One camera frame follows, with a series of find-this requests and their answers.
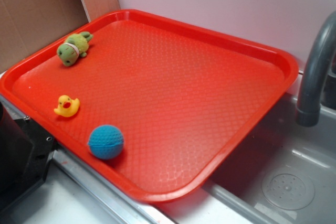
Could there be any yellow rubber duck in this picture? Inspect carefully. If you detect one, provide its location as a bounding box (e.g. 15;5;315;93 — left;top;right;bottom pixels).
54;95;80;118

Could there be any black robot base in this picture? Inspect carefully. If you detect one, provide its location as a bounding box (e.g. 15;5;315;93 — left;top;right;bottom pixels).
1;104;55;213

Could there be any red plastic tray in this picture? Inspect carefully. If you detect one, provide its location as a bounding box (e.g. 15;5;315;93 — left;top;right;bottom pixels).
1;10;298;203

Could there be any blue dimpled ball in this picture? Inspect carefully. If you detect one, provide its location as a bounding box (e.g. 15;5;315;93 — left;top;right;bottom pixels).
88;125;124;160

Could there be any green plush turtle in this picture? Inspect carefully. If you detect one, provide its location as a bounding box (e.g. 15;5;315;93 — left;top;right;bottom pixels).
57;31;93;67

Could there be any grey plastic sink basin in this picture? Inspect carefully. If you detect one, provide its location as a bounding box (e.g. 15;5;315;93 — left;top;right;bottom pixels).
158;82;335;223

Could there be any grey toy faucet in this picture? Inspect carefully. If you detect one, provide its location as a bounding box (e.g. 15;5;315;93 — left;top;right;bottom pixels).
296;12;335;127

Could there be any round sink drain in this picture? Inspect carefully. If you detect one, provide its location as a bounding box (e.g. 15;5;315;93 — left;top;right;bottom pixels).
261;167;315;210

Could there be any brown cardboard panel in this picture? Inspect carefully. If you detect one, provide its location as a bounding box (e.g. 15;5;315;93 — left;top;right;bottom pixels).
1;0;120;72

